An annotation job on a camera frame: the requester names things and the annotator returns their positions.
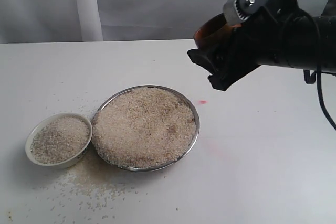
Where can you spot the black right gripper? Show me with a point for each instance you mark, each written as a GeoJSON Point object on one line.
{"type": "Point", "coordinates": [256, 33]}

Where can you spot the brown wooden cup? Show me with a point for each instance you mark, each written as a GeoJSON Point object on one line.
{"type": "Point", "coordinates": [214, 31]}

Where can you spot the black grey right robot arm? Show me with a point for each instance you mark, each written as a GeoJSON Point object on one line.
{"type": "Point", "coordinates": [301, 43]}

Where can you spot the rice in steel pan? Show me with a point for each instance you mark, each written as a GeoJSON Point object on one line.
{"type": "Point", "coordinates": [147, 129]}

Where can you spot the rice in white bowl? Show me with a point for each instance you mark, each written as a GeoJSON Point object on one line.
{"type": "Point", "coordinates": [60, 140]}

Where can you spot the white ceramic bowl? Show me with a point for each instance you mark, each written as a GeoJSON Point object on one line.
{"type": "Point", "coordinates": [66, 163]}

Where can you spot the spilled rice on table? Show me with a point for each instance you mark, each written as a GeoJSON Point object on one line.
{"type": "Point", "coordinates": [90, 191]}

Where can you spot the stainless steel round pan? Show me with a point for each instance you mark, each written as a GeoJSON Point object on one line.
{"type": "Point", "coordinates": [197, 129]}

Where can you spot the dark stand at right edge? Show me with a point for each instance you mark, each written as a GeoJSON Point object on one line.
{"type": "Point", "coordinates": [330, 8]}

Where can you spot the white backdrop curtain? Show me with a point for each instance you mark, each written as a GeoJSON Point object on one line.
{"type": "Point", "coordinates": [25, 21]}

